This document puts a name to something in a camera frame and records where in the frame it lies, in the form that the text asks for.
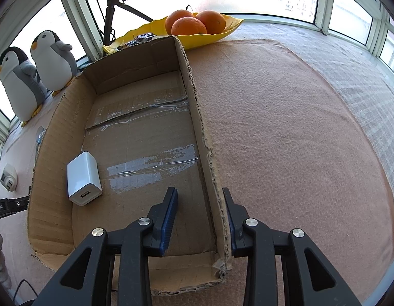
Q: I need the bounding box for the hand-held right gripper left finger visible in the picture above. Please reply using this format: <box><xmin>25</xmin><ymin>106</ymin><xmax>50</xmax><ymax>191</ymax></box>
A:
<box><xmin>31</xmin><ymin>187</ymin><xmax>179</xmax><ymax>306</ymax></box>

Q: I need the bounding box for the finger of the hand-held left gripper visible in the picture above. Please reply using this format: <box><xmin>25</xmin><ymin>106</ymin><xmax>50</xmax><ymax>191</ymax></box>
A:
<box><xmin>6</xmin><ymin>196</ymin><xmax>31</xmax><ymax>215</ymax></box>

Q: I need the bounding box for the black cable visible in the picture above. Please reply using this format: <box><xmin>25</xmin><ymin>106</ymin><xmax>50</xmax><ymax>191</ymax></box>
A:
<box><xmin>9</xmin><ymin>279</ymin><xmax>38</xmax><ymax>303</ymax></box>

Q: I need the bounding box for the white plastic device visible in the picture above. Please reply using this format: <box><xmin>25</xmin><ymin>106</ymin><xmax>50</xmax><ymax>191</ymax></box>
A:
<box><xmin>1</xmin><ymin>164</ymin><xmax>18</xmax><ymax>192</ymax></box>

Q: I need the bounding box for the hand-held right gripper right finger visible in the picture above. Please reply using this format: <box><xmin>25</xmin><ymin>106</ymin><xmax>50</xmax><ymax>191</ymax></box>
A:
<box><xmin>222</xmin><ymin>187</ymin><xmax>363</xmax><ymax>306</ymax></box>

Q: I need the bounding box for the cardboard box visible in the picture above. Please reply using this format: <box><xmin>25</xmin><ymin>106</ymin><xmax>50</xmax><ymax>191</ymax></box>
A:
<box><xmin>26</xmin><ymin>36</ymin><xmax>233</xmax><ymax>295</ymax></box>

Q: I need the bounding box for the orange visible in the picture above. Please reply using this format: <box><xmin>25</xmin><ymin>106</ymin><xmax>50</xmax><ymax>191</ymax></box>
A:
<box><xmin>171</xmin><ymin>17</ymin><xmax>207</xmax><ymax>36</ymax></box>
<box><xmin>195</xmin><ymin>10</ymin><xmax>227</xmax><ymax>34</ymax></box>
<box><xmin>165</xmin><ymin>9</ymin><xmax>195</xmax><ymax>35</ymax></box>

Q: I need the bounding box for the black tripod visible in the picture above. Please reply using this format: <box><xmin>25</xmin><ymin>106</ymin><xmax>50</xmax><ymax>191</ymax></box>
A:
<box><xmin>101</xmin><ymin>0</ymin><xmax>153</xmax><ymax>47</ymax></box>

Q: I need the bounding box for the white charger block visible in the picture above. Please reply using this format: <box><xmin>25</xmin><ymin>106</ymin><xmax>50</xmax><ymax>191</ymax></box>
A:
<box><xmin>67</xmin><ymin>152</ymin><xmax>103</xmax><ymax>206</ymax></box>

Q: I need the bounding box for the grey-headed penguin plush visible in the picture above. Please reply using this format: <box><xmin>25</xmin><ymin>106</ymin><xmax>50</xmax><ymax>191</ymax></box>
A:
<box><xmin>30</xmin><ymin>31</ymin><xmax>78</xmax><ymax>96</ymax></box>

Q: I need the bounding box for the dark-headed penguin plush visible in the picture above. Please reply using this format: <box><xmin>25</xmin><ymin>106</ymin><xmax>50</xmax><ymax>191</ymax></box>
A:
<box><xmin>0</xmin><ymin>46</ymin><xmax>47</xmax><ymax>127</ymax></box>

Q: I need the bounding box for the pink fleece blanket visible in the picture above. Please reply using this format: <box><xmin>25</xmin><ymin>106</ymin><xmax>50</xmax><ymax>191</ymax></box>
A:
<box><xmin>0</xmin><ymin>38</ymin><xmax>394</xmax><ymax>303</ymax></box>

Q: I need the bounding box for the yellow plastic fruit bowl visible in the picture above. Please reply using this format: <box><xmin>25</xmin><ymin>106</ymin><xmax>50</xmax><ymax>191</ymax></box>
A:
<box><xmin>102</xmin><ymin>13</ymin><xmax>245</xmax><ymax>55</ymax></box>

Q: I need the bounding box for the pile of dark wrapped candies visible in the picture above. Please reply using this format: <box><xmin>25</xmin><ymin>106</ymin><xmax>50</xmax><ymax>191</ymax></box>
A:
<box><xmin>125</xmin><ymin>33</ymin><xmax>157</xmax><ymax>50</ymax></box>

